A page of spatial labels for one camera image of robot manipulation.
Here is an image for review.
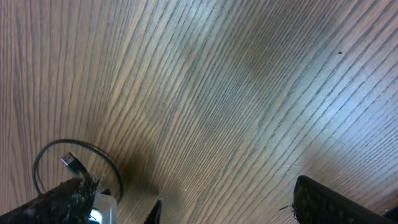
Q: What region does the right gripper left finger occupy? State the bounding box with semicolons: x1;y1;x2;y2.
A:
1;175;98;224

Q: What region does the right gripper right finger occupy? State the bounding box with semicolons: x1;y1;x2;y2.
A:
292;175;395;224

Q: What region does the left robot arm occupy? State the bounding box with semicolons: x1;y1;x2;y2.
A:
88;194;118;224

